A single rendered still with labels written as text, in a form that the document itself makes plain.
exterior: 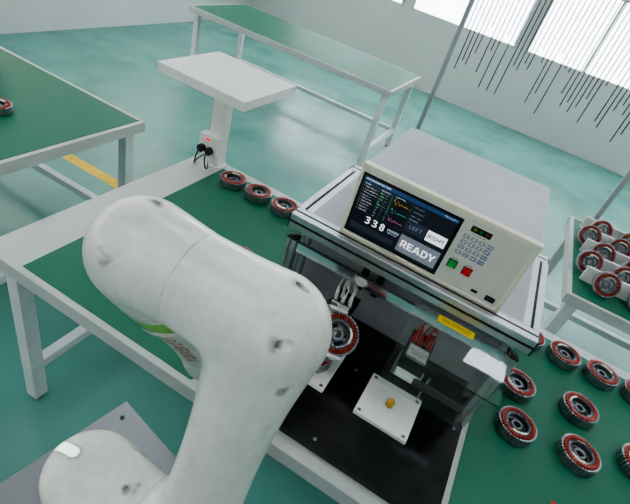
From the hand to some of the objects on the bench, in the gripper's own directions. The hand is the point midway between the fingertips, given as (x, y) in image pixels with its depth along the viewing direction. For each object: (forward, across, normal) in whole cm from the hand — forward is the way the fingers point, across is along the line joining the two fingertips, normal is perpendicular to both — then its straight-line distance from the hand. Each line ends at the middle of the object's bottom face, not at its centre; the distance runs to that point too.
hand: (335, 333), depth 115 cm
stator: (+57, -13, -19) cm, 61 cm away
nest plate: (+22, -14, -1) cm, 26 cm away
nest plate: (+7, -6, +15) cm, 18 cm away
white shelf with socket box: (-6, +66, +80) cm, 104 cm away
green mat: (-11, +30, +56) cm, 65 cm away
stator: (+70, -18, -31) cm, 78 cm away
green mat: (+71, -18, -31) cm, 79 cm away
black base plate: (+16, -10, +9) cm, 21 cm away
